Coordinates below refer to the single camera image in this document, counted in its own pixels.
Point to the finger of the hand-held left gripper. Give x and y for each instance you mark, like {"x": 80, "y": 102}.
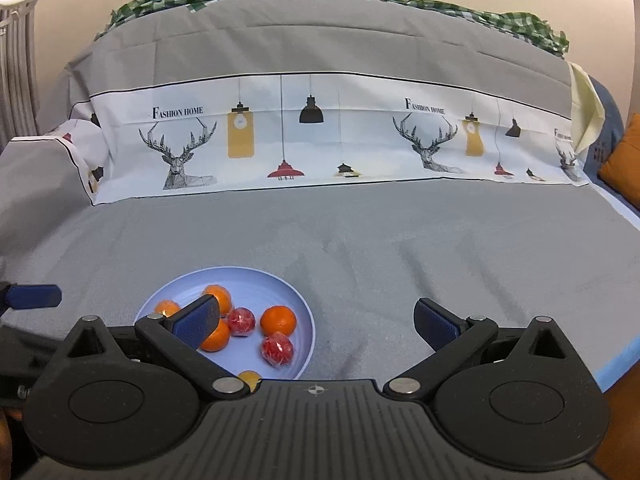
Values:
{"x": 32, "y": 296}

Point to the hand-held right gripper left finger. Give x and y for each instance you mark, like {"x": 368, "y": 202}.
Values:
{"x": 197, "y": 320}

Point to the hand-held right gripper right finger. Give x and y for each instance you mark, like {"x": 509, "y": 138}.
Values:
{"x": 437, "y": 322}

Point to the red ball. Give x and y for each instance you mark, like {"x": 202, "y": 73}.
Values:
{"x": 241, "y": 321}
{"x": 276, "y": 350}

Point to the light blue round plate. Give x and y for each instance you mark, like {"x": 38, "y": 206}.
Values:
{"x": 250, "y": 285}

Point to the grey printed bed sheet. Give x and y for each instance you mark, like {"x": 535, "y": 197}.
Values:
{"x": 375, "y": 235}

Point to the grey pleated curtain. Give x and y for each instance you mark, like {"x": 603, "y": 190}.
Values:
{"x": 17, "y": 70}

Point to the orange pillow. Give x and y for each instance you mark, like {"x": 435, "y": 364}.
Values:
{"x": 624, "y": 162}

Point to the cream cloth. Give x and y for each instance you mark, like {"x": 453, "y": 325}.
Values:
{"x": 586, "y": 105}

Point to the white plastic rack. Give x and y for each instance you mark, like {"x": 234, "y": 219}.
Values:
{"x": 22, "y": 2}

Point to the green checked cloth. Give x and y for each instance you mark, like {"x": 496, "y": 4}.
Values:
{"x": 525, "y": 25}

